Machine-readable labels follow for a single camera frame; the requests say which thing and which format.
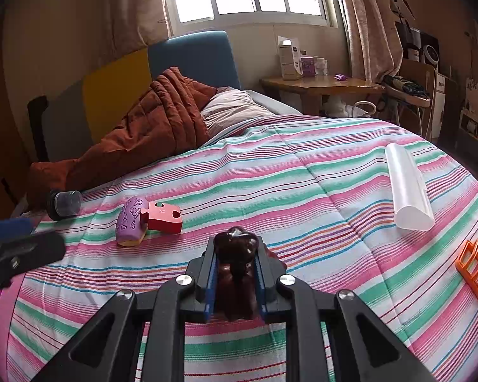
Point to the yellow headboard panel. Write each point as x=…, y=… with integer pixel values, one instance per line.
x=111, y=91

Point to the red puzzle piece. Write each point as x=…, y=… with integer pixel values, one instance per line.
x=163, y=217

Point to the wooden bedside desk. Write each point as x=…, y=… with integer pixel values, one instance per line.
x=322, y=85

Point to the grey headboard panel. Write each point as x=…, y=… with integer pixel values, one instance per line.
x=67, y=123

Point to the striped bed blanket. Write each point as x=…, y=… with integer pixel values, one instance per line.
x=302, y=187

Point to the beige curtain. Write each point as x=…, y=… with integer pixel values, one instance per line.
x=370, y=28
x=135, y=4

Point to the black chair back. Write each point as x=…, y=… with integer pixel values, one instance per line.
x=38, y=127

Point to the orange plastic rack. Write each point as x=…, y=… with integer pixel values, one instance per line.
x=476, y=270

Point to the small purple wrapper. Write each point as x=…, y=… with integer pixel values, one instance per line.
x=340, y=77

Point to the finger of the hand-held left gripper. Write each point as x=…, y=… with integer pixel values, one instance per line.
x=32, y=250
x=8, y=227

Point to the brown quilt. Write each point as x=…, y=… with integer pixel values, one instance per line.
x=155, y=127

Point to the small purple box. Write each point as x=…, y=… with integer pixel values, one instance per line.
x=308, y=66

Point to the black grey jar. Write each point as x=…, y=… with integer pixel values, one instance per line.
x=63, y=205

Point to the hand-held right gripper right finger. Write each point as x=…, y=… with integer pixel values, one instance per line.
x=259, y=286

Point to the tall white box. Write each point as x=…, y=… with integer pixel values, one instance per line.
x=288, y=59

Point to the purple oval soap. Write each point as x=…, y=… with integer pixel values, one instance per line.
x=130, y=221

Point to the translucent white plastic tube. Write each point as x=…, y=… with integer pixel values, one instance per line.
x=408, y=187

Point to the blue headboard panel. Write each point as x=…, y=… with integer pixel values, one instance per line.
x=199, y=51

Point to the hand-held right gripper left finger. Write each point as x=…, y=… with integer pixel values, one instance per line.
x=210, y=286

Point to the pink pillow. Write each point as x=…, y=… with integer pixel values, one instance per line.
x=231, y=111

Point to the small white container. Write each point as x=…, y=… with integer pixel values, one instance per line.
x=321, y=66

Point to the brown hair brush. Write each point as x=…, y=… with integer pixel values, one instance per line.
x=237, y=254

